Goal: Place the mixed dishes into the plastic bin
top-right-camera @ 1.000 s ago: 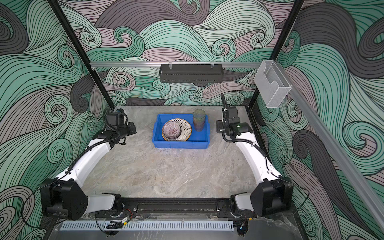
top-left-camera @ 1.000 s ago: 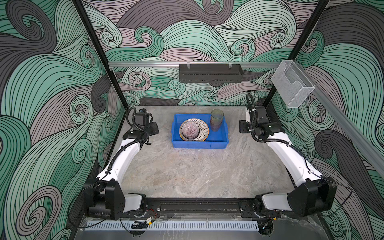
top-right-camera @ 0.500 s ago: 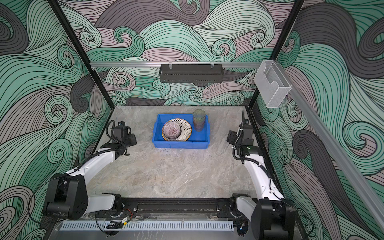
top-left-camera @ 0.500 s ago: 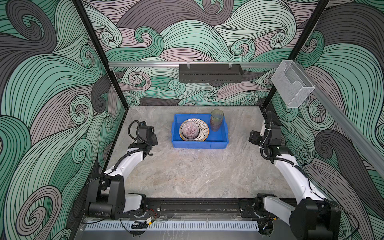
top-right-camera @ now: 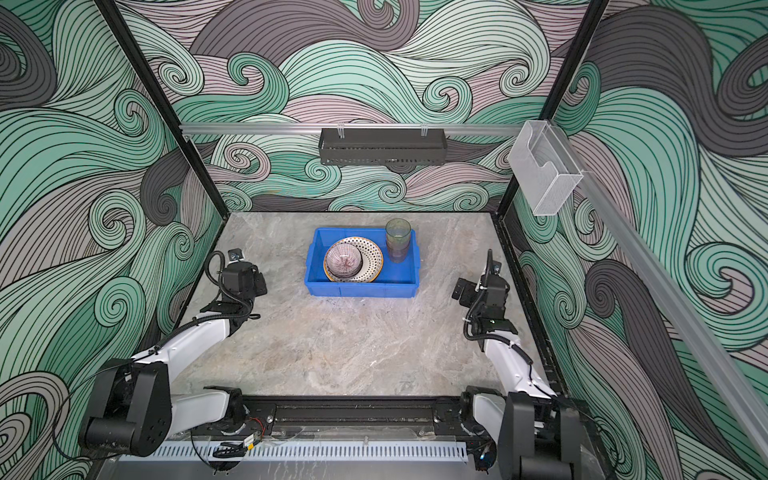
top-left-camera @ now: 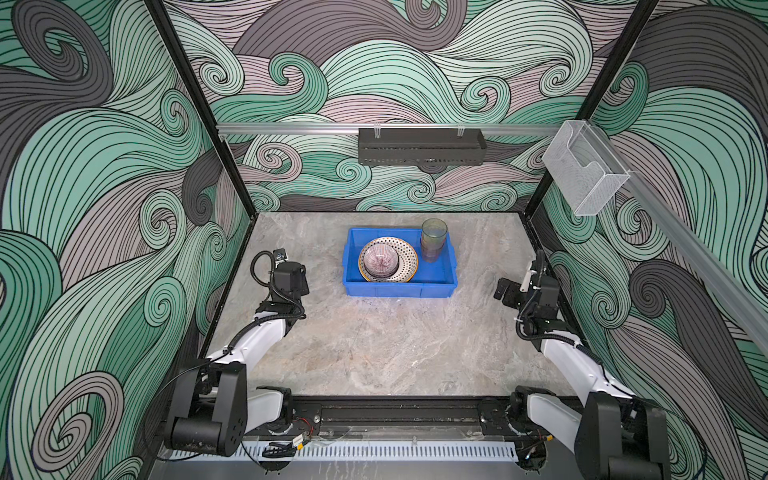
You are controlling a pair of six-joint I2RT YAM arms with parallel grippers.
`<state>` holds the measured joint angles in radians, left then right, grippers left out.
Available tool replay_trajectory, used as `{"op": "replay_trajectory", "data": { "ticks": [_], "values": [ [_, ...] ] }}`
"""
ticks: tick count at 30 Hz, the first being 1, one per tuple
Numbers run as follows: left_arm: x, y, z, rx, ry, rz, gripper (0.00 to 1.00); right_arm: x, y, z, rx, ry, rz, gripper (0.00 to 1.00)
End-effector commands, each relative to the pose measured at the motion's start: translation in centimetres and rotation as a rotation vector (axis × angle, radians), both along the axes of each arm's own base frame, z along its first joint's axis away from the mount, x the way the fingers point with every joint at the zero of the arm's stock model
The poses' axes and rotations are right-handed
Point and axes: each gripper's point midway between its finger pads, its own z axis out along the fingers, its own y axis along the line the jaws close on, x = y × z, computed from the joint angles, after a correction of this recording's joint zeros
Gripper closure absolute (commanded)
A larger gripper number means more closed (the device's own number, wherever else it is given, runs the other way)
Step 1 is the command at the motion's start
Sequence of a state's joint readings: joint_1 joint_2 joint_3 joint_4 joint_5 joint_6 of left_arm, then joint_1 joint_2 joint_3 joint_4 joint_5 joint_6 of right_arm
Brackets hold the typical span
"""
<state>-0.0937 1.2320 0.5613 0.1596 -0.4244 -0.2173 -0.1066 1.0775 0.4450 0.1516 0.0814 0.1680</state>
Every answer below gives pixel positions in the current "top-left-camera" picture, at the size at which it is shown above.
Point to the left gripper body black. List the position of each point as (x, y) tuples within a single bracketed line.
[(302, 288)]

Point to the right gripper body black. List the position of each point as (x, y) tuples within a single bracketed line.
[(515, 298)]

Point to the pink striped bowl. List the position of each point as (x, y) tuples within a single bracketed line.
[(380, 260)]

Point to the blue plastic bin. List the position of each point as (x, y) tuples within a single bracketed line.
[(435, 280)]

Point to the yellow rim dotted plate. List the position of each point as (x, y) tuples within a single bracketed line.
[(408, 265)]

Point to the green transparent cup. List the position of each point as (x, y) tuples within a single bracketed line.
[(433, 236)]

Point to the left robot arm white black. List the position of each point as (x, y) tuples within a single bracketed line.
[(224, 372)]

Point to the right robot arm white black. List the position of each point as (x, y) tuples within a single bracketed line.
[(612, 433)]

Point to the clear acrylic wall holder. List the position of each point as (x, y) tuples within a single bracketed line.
[(585, 167)]

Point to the aluminium back wall rail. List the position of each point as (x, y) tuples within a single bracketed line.
[(305, 128)]

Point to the aluminium wall rail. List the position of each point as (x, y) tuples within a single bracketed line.
[(661, 192), (305, 128)]

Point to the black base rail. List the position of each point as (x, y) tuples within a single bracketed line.
[(396, 413)]

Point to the black wall tray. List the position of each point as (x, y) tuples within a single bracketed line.
[(434, 147)]

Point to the white slotted cable duct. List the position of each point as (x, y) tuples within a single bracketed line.
[(391, 450)]

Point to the aluminium right wall rail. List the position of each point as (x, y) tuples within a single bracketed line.
[(661, 192)]

